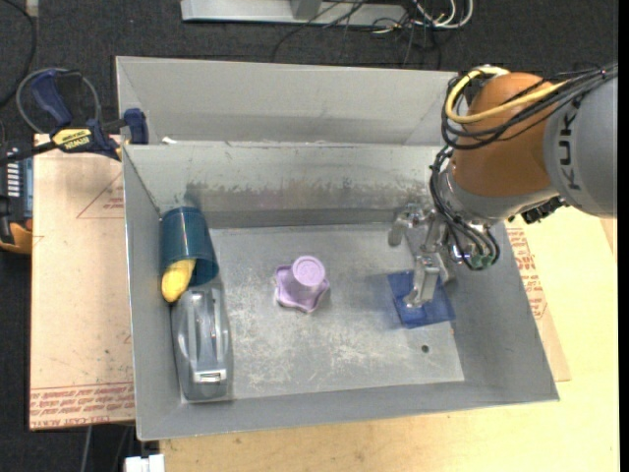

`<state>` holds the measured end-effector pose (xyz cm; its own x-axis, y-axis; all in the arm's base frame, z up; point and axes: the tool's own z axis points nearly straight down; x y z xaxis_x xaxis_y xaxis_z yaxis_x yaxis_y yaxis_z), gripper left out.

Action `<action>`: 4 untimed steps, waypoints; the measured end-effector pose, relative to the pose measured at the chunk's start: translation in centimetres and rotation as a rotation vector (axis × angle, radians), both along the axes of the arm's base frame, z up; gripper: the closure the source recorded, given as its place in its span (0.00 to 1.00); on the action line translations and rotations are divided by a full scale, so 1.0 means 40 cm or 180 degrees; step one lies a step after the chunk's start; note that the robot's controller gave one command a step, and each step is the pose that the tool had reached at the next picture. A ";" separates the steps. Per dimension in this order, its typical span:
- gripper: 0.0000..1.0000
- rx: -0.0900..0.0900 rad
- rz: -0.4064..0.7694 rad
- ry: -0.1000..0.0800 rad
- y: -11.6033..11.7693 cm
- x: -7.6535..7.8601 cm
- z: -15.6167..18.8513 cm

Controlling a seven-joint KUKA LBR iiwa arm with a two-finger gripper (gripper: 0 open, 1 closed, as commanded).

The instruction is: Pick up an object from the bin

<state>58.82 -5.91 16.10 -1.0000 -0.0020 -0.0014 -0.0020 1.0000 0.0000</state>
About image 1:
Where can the blue flat square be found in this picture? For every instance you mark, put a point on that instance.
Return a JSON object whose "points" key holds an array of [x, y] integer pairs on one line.
{"points": [[432, 312]]}

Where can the teal plastic cup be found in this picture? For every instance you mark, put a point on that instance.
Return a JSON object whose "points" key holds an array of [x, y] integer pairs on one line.
{"points": [[184, 236]]}

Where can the grey stapler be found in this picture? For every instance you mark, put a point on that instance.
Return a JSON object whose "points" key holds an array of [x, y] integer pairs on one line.
{"points": [[204, 342]]}

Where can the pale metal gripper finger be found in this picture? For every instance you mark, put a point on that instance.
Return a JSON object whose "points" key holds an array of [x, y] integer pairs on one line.
{"points": [[417, 290], [441, 273]]}

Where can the grey metal bin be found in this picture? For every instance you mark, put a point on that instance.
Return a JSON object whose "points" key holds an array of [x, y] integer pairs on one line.
{"points": [[344, 352]]}

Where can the yellow toy banana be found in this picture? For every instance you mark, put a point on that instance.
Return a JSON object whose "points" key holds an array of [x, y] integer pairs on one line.
{"points": [[175, 279]]}

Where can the purple plastic cup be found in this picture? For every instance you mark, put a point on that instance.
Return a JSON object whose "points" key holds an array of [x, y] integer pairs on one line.
{"points": [[308, 276]]}

